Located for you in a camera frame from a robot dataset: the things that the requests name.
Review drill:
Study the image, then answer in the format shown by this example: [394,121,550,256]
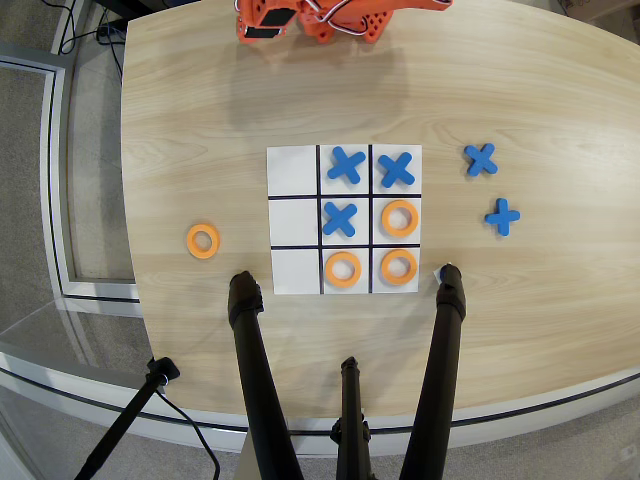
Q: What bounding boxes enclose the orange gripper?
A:
[235,0,301,46]

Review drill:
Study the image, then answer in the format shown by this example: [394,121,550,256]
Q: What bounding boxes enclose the orange foam ring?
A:
[186,224,222,260]
[381,199,420,237]
[324,250,363,289]
[380,248,419,286]

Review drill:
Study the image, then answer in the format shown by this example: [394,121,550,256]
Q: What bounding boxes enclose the cardboard box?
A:
[549,0,640,21]

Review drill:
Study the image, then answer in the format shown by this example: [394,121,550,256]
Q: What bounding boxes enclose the white tic-tac-toe board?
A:
[266,144,424,296]

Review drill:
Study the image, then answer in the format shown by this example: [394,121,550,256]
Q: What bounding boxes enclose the blue foam cross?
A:
[377,152,417,190]
[484,198,521,237]
[327,145,367,184]
[322,200,359,237]
[463,143,499,177]

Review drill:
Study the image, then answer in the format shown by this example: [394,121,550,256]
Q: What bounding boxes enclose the black tripod leg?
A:
[329,356,374,480]
[398,263,468,480]
[227,270,305,480]

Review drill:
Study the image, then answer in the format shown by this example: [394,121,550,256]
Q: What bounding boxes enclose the thin black stand pole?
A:
[73,356,181,480]

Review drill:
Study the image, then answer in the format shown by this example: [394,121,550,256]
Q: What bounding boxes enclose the black floor cable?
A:
[58,0,89,55]
[97,9,126,81]

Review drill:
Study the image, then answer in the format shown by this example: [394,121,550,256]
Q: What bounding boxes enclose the grey metal floor frame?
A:
[0,42,141,306]

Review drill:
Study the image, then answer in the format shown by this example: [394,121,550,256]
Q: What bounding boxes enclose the black stand cable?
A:
[154,387,222,480]

